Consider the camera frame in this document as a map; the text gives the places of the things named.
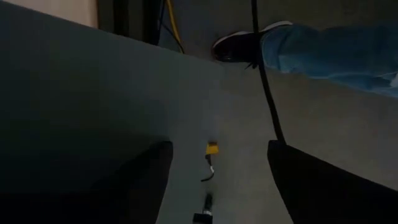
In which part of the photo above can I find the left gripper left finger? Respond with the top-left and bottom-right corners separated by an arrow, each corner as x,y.
90,140 -> 175,224

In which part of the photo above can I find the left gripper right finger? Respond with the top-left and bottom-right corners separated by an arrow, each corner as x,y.
267,139 -> 398,224

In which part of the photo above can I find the black cylindrical plug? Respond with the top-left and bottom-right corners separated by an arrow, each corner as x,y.
192,192 -> 215,223

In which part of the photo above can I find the yellow connector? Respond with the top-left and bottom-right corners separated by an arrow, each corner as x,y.
205,141 -> 220,156

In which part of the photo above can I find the black pole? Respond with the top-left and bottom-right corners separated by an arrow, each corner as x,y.
250,0 -> 286,144

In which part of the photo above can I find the person's leg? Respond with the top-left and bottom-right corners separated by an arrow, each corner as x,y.
260,22 -> 398,100

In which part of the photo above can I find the person's shoe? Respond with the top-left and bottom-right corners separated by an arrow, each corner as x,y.
212,20 -> 294,63

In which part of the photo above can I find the yellow cable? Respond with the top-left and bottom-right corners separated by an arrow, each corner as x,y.
165,0 -> 185,54

